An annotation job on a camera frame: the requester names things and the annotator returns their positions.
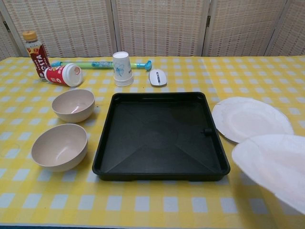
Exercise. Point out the beige bowl with pink stain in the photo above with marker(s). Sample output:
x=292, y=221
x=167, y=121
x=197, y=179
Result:
x=71, y=105

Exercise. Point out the woven bamboo folding screen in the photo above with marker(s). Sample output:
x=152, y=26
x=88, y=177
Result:
x=157, y=26

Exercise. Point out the red paper cup white lid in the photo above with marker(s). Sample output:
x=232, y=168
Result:
x=57, y=75

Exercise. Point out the green blue toy water pump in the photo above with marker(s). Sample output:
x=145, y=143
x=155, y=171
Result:
x=97, y=64

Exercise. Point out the black square plastic tray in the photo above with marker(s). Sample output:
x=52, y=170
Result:
x=155, y=138

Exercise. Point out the white paper plate torn rim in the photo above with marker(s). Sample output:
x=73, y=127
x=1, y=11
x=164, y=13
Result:
x=274, y=164

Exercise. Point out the white computer mouse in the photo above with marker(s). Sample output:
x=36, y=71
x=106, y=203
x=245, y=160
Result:
x=158, y=77

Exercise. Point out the plain beige bowl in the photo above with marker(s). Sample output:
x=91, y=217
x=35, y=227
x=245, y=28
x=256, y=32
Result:
x=59, y=148

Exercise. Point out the Costa coffee bottle yellow cap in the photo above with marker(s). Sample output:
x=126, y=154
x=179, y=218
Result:
x=38, y=57

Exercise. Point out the white paper plate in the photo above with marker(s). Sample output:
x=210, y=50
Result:
x=250, y=119

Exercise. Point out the yellow checked tablecloth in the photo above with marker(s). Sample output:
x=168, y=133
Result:
x=71, y=195
x=262, y=78

